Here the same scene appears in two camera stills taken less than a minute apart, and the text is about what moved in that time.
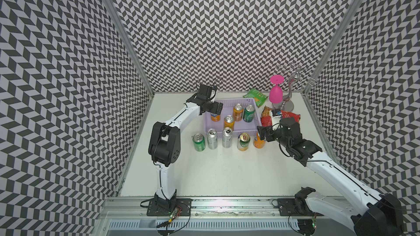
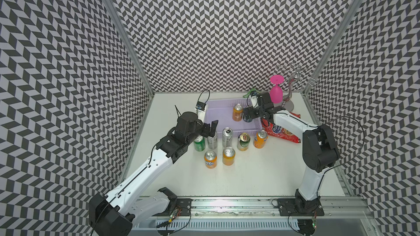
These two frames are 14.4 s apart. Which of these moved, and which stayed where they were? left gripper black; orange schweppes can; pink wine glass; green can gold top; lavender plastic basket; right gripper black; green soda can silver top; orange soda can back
Moved: orange schweppes can; right gripper black; left gripper black
Stayed: green can gold top; lavender plastic basket; green soda can silver top; orange soda can back; pink wine glass
